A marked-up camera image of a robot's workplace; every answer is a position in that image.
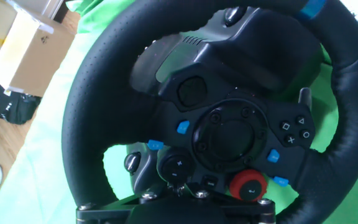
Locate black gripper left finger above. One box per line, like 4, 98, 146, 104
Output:
76, 182, 180, 224

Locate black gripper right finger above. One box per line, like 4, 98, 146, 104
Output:
179, 182, 276, 224

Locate black leather steering wheel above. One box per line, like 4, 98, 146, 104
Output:
61, 0, 358, 224

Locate black racing wheel controller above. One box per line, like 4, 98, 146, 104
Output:
123, 6, 326, 195

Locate green cloth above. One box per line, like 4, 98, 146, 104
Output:
0, 0, 358, 224

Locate black bag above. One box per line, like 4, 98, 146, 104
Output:
0, 70, 42, 126

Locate cardboard box white edges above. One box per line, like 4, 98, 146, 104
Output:
0, 12, 76, 98

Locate beige cabinet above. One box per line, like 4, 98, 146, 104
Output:
9, 0, 67, 20

